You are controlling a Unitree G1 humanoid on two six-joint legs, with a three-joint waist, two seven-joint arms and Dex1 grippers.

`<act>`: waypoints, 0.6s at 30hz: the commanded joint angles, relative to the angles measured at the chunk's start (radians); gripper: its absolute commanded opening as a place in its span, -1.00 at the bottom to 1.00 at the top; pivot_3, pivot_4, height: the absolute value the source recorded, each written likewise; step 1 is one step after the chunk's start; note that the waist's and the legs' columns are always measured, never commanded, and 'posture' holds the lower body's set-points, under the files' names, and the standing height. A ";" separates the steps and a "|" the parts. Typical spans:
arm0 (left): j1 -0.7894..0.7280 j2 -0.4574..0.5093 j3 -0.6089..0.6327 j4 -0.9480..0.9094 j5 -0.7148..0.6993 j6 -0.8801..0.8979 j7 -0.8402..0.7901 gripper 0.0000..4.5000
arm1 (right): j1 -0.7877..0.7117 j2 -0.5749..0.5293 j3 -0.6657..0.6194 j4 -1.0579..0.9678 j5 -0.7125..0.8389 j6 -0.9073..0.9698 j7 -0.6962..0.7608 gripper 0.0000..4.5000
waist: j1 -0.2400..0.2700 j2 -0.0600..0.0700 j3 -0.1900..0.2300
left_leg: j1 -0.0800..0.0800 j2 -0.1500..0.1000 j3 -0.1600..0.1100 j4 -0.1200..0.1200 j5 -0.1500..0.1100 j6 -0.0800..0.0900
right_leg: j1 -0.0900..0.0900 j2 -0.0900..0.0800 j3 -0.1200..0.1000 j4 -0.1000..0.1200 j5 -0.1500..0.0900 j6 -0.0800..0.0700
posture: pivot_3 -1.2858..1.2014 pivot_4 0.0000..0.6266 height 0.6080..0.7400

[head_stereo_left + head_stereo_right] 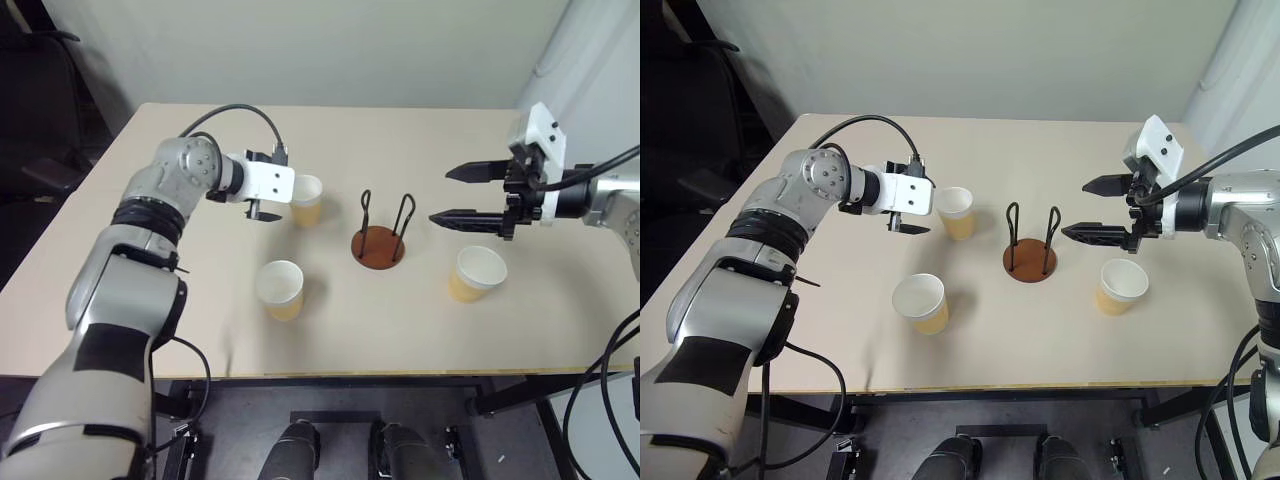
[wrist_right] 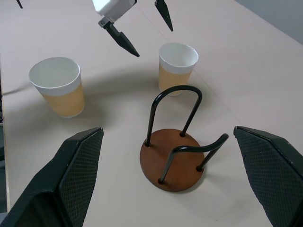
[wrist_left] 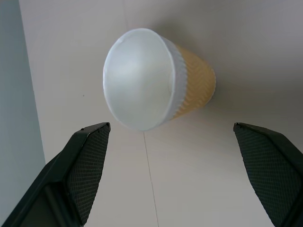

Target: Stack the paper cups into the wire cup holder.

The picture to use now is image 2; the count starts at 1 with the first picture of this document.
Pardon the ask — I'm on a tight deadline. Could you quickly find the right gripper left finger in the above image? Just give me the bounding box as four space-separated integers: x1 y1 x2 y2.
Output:
0 127 104 227

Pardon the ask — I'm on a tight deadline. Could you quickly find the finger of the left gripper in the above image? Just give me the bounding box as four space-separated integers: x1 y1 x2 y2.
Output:
98 17 141 58
154 0 174 33

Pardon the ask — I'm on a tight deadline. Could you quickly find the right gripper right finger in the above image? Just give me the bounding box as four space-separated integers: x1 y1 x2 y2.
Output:
233 126 303 227

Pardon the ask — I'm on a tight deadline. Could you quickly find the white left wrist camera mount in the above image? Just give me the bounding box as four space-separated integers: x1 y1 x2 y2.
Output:
92 0 137 22

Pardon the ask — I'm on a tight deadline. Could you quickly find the wire cup holder wooden base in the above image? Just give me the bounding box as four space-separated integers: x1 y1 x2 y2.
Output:
139 85 230 192

